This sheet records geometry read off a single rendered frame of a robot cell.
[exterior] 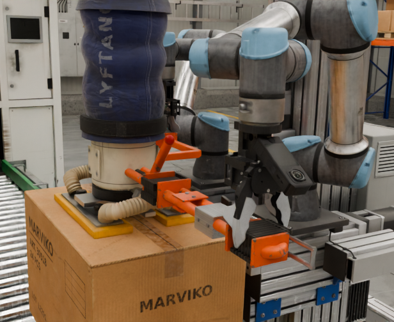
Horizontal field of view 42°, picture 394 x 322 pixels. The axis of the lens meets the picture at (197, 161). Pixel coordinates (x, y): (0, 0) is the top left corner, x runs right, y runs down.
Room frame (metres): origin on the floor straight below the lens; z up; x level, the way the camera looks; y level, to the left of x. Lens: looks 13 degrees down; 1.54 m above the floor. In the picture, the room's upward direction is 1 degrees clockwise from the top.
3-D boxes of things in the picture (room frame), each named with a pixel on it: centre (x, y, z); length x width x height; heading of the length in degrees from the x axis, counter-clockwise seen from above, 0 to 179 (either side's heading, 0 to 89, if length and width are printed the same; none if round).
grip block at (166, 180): (1.14, 0.07, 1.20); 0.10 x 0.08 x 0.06; 121
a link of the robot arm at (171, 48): (1.73, 0.11, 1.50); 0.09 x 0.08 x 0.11; 168
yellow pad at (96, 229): (1.31, 0.28, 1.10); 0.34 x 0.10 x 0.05; 31
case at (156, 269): (1.35, 0.20, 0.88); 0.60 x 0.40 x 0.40; 31
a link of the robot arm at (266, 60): (0.86, -0.11, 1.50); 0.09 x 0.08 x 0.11; 151
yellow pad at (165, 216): (1.41, 0.12, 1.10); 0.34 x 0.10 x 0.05; 31
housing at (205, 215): (0.96, -0.04, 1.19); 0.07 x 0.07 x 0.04; 31
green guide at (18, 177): (3.10, 0.97, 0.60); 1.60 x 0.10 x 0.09; 33
